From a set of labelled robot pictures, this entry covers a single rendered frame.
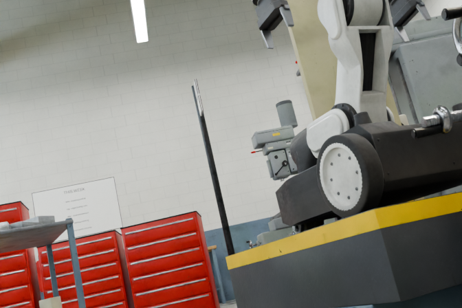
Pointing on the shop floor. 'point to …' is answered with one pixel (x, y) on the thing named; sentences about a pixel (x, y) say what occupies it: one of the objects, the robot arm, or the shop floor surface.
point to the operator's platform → (360, 261)
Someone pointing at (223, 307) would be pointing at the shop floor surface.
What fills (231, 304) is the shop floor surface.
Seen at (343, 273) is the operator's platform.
